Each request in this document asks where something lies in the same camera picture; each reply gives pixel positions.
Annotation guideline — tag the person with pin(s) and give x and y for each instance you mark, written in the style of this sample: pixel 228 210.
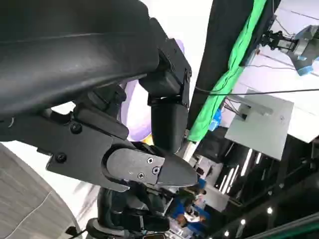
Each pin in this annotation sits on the person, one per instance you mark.
pixel 197 206

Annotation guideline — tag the black backdrop cloth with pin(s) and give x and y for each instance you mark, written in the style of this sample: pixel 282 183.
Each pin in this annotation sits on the black backdrop cloth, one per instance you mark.
pixel 219 37

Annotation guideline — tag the lilac plate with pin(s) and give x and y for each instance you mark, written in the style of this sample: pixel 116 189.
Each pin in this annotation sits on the lilac plate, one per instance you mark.
pixel 137 112

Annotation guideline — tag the green cloth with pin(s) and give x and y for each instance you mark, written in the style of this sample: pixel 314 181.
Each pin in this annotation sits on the green cloth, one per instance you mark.
pixel 224 82

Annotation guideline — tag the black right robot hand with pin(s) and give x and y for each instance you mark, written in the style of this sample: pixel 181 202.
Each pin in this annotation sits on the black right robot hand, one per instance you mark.
pixel 134 201

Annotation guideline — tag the black workshop monitor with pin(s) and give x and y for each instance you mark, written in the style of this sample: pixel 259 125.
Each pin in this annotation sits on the black workshop monitor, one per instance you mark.
pixel 214 147

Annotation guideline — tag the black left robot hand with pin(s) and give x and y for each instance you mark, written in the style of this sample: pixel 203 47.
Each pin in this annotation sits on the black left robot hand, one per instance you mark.
pixel 62 49

